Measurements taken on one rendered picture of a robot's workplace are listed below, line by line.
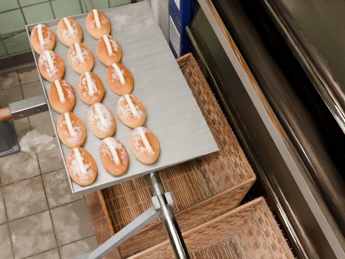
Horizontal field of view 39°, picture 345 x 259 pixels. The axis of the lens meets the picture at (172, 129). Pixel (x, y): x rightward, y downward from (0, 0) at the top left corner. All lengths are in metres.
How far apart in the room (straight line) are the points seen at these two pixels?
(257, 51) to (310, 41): 0.12
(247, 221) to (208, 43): 0.60
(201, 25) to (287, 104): 0.77
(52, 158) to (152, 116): 1.42
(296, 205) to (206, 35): 0.65
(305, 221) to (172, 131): 0.42
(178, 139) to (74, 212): 1.31
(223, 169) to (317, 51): 0.80
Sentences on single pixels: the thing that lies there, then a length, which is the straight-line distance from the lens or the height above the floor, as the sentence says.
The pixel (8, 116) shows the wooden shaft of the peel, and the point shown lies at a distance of 1.28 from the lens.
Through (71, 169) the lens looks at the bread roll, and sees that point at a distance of 1.14.
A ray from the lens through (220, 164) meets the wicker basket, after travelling 1.70.
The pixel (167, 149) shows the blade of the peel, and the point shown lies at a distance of 1.18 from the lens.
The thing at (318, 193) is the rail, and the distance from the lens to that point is 0.87.
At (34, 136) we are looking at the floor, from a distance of 2.69.
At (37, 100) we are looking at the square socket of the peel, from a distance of 1.27.
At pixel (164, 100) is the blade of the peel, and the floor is 1.18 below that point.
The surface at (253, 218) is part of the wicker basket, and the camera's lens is 1.57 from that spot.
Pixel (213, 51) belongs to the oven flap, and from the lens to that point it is 1.63.
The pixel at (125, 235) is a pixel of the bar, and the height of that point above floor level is 1.06.
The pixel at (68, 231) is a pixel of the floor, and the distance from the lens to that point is 2.41.
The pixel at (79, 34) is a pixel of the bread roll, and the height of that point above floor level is 1.21.
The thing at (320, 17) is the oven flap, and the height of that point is 1.53.
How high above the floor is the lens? 2.20
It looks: 57 degrees down
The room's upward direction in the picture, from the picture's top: 1 degrees counter-clockwise
